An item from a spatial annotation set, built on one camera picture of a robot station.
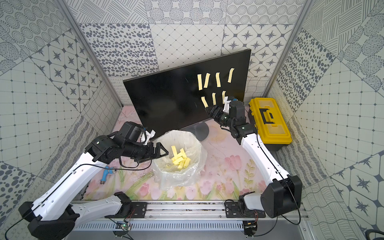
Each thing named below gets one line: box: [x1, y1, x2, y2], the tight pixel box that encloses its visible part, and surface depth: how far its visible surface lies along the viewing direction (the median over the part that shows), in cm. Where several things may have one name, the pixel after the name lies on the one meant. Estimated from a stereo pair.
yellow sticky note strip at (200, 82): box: [197, 74, 203, 91], surface depth 70 cm
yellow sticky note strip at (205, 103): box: [201, 96, 209, 108], surface depth 78 cm
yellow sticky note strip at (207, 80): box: [203, 72, 211, 88], surface depth 72 cm
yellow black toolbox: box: [248, 97, 293, 152], surface depth 92 cm
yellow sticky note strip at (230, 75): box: [227, 68, 235, 83], surface depth 76 cm
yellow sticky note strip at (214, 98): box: [212, 92, 217, 106], surface depth 80 cm
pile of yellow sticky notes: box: [171, 145, 191, 169], surface depth 75 cm
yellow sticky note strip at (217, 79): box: [215, 72, 221, 88], surface depth 73 cm
